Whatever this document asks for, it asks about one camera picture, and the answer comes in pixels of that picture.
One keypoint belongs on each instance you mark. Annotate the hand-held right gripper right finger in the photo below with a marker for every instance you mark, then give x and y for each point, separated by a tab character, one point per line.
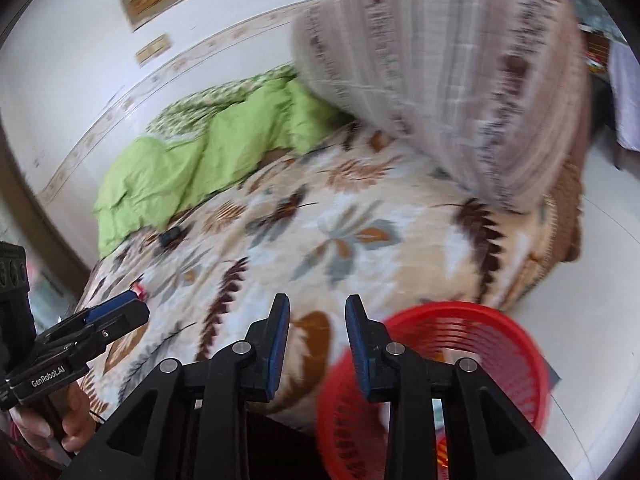
357	350

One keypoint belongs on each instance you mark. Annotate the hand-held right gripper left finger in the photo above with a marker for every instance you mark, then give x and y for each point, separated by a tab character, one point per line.
280	350

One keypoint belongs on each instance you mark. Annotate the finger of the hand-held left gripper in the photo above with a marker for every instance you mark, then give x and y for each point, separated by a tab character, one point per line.
112	304
127	317

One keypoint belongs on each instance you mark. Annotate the red plastic basket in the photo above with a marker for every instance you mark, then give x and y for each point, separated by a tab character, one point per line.
475	325

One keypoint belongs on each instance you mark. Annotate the person's left hand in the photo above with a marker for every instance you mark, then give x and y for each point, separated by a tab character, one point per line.
75	420

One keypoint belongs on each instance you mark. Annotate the black crumpled bag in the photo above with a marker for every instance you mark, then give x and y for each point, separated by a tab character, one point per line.
170	237

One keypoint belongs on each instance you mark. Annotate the green quilt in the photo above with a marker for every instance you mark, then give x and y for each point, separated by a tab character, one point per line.
150	180

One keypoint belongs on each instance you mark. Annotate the leaf print blanket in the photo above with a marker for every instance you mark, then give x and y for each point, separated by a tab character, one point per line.
350	210

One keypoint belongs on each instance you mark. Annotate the brown bed skirt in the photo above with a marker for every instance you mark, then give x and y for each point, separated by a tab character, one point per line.
565	220

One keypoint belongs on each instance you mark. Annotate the striped floral cushion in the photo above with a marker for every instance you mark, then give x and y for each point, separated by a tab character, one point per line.
450	60

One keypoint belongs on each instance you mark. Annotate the white cloth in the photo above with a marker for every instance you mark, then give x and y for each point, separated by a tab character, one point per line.
625	100

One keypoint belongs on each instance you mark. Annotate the beige wall switch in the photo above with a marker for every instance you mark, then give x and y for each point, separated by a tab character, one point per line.
162	44
146	54

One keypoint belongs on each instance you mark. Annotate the large beige wall panel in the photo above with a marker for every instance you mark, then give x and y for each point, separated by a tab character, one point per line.
157	2

